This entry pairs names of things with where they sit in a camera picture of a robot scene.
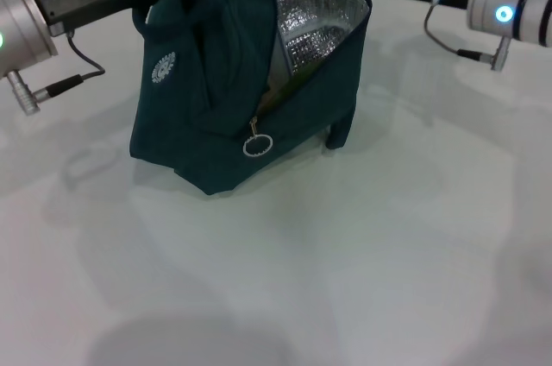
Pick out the green cucumber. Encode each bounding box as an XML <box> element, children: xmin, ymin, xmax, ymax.
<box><xmin>263</xmin><ymin>61</ymin><xmax>329</xmax><ymax>109</ymax></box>

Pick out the dark teal fabric lunch bag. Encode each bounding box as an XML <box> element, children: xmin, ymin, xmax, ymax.
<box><xmin>129</xmin><ymin>0</ymin><xmax>373</xmax><ymax>199</ymax></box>

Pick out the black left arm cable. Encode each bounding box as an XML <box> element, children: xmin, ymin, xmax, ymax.
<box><xmin>6</xmin><ymin>31</ymin><xmax>107</xmax><ymax>117</ymax></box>

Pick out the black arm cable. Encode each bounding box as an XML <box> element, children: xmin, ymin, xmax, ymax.
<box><xmin>6</xmin><ymin>31</ymin><xmax>107</xmax><ymax>117</ymax></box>
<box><xmin>423</xmin><ymin>0</ymin><xmax>512</xmax><ymax>72</ymax></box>

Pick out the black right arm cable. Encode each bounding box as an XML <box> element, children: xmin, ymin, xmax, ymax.
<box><xmin>423</xmin><ymin>0</ymin><xmax>512</xmax><ymax>72</ymax></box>

